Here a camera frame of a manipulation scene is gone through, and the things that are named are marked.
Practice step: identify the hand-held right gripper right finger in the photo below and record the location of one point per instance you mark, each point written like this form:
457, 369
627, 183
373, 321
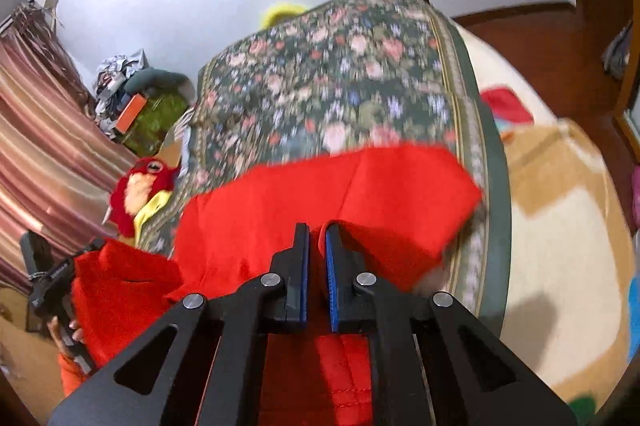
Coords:
332, 276

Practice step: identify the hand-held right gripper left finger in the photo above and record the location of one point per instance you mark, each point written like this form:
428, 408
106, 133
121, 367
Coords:
300, 276

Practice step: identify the red zip jacket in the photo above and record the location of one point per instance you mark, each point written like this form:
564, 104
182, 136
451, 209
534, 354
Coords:
280, 206

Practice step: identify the person's left forearm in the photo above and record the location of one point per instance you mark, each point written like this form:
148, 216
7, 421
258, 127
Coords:
72, 373

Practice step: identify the person's left hand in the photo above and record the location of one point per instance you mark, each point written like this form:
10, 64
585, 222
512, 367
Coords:
75, 336

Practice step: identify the striped brown curtain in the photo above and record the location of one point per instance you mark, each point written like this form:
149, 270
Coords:
45, 155

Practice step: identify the red plush toy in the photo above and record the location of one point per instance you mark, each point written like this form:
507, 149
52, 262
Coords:
142, 191

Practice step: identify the patterned light cloth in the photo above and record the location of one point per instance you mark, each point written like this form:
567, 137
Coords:
184, 145

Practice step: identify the orange box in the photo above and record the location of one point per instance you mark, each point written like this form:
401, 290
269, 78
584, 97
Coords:
131, 113

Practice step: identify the dark floral blanket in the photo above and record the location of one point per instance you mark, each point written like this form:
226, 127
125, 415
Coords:
325, 80

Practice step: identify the green patterned cloth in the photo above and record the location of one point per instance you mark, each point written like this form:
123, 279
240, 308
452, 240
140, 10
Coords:
160, 120

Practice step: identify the pile of clutter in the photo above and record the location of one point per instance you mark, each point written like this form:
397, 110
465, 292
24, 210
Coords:
112, 75

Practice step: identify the grey pillow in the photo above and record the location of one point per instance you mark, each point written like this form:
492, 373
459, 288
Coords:
160, 78

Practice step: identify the cream printed bed sheet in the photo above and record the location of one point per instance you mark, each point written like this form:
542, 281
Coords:
560, 206

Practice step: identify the yellow round object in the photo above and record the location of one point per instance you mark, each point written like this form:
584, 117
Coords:
281, 13

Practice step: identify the grey cloth on floor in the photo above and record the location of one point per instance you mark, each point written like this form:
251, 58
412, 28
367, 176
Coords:
617, 50

